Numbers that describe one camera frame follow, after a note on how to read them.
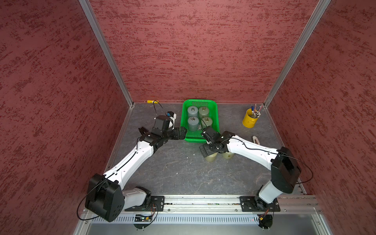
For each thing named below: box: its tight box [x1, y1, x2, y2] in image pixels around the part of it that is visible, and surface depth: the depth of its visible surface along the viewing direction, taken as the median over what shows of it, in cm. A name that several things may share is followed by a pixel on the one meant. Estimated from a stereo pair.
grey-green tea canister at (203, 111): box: [198, 106, 210, 120], surface depth 108 cm
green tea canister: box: [201, 117, 213, 129], surface depth 101 cm
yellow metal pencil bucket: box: [242, 108, 259, 129], surface depth 103 cm
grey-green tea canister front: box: [187, 116, 200, 132], surface depth 102 cm
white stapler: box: [252, 135, 261, 146], surface depth 99 cm
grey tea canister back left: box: [187, 105, 199, 118], surface depth 108 cm
